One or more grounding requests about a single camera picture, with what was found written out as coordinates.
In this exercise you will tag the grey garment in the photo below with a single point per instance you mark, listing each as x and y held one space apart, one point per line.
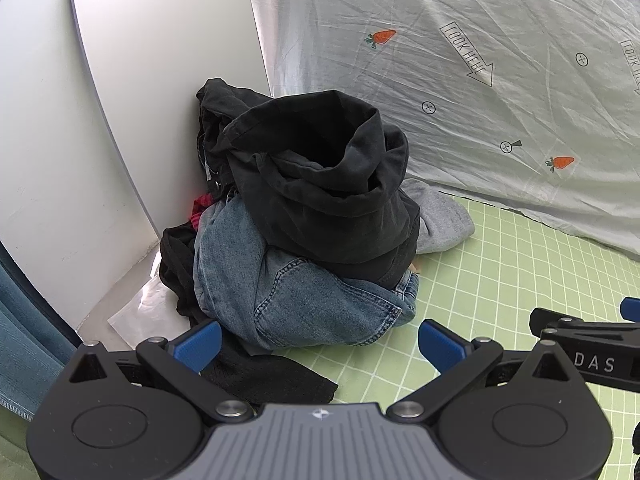
440 220

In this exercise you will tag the red garment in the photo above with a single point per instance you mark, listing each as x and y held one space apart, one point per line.
200 210

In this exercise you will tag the white carrot-print quilt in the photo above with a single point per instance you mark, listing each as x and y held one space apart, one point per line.
450 110

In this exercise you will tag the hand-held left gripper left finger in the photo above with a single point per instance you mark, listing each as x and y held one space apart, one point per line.
199 344

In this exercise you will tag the green checked bed sheet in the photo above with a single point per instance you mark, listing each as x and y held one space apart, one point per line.
500 270

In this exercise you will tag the clear plastic sheet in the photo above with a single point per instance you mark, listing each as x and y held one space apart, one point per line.
145 305

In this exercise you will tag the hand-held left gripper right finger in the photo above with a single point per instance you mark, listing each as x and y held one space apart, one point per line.
441 345

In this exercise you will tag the white rounded board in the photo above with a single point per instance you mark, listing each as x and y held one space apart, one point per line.
150 60

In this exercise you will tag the black thin garment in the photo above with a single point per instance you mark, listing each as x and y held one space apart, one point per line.
175 270

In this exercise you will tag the black long-sleeved garment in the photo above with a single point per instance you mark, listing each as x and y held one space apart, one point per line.
300 185

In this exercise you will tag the blue jeans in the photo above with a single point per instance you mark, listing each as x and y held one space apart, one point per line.
300 305

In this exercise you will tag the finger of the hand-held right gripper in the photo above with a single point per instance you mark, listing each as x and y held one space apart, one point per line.
580 326

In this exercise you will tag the teal fabric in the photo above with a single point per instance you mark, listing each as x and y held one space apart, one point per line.
25 340

